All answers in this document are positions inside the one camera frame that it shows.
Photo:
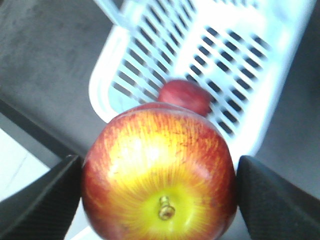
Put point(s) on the light blue plastic basket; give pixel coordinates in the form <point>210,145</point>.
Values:
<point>240,51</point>

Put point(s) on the dark red apple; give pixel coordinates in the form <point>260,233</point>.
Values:
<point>187,95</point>
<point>159,172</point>

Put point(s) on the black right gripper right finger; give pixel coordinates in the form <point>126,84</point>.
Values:
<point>272,207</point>

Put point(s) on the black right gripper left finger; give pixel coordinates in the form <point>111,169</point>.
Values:
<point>44,210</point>

